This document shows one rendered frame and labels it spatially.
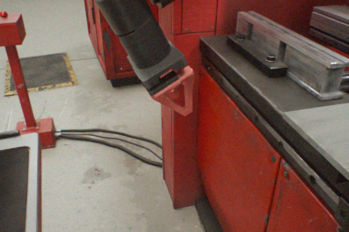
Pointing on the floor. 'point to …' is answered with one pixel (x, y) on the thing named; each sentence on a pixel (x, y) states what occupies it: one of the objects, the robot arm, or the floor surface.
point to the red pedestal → (11, 37)
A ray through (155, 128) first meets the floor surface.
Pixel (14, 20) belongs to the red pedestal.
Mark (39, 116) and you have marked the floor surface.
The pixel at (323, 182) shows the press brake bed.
